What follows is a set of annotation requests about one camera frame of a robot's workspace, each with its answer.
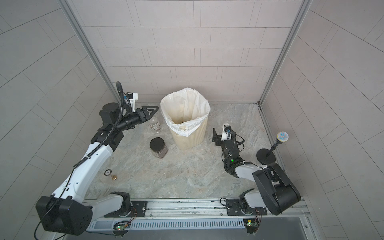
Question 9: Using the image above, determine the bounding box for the left black corrugated cable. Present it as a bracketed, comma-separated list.
[73, 81, 125, 169]

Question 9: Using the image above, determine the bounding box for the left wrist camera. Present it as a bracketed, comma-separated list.
[125, 93, 138, 113]

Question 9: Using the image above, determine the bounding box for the circuit board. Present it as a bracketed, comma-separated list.
[243, 218, 260, 234]
[113, 221, 130, 231]

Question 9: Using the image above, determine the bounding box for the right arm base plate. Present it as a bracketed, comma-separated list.
[222, 199, 268, 216]

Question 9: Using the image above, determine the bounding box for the right circuit board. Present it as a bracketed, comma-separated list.
[243, 218, 260, 234]

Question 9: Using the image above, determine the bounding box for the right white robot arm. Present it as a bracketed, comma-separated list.
[212, 124, 301, 216]

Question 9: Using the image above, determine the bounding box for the black corrugated cable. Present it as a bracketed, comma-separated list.
[227, 131, 247, 169]
[73, 81, 125, 169]

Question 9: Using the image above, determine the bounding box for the beige ribbed trash bin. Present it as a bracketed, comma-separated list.
[170, 118, 208, 150]

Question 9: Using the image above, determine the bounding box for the aluminium mounting rail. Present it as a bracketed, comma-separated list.
[58, 196, 311, 221]

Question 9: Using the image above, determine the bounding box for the black lid glass jar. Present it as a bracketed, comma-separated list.
[150, 137, 168, 159]

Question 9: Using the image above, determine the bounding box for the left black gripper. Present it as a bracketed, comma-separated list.
[115, 107, 158, 133]

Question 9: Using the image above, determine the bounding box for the white lid rose tea jar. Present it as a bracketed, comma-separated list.
[149, 117, 161, 134]

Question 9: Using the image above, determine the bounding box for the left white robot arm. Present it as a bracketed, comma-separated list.
[36, 103, 159, 236]

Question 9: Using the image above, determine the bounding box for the white trash bag liner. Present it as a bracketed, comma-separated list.
[160, 88, 211, 137]

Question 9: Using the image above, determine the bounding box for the round knob on stalk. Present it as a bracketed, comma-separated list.
[257, 132, 289, 165]

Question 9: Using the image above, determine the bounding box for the right black corrugated cable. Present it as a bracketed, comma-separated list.
[227, 131, 247, 169]

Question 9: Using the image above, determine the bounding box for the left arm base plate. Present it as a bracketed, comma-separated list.
[104, 201, 148, 218]

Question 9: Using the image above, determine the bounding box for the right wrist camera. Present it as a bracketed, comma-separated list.
[221, 124, 232, 141]

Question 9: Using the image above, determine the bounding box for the left circuit board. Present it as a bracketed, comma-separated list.
[113, 221, 130, 231]

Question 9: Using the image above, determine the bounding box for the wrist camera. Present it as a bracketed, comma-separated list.
[125, 93, 138, 113]
[221, 124, 232, 141]

